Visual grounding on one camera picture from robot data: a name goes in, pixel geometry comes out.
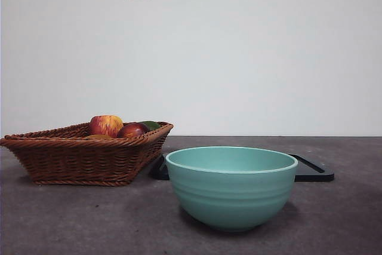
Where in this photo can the yellow-brown kiwifruit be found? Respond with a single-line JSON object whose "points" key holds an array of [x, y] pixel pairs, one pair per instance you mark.
{"points": [[98, 137]]}

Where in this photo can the green fruit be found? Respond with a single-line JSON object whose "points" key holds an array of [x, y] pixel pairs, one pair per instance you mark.
{"points": [[152, 124]]}

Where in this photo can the black rectangular tray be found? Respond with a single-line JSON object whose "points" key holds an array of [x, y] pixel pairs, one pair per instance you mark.
{"points": [[313, 173]]}

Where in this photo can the dark red apple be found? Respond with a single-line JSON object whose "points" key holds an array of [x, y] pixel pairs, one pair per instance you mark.
{"points": [[132, 130]]}

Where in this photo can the brown wicker basket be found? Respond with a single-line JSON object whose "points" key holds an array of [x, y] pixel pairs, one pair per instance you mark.
{"points": [[77, 159]]}

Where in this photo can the red and yellow apple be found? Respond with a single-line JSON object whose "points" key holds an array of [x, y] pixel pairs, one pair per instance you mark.
{"points": [[105, 125]]}

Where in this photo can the teal ribbed bowl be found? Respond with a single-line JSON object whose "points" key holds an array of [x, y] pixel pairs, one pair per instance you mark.
{"points": [[232, 198]]}

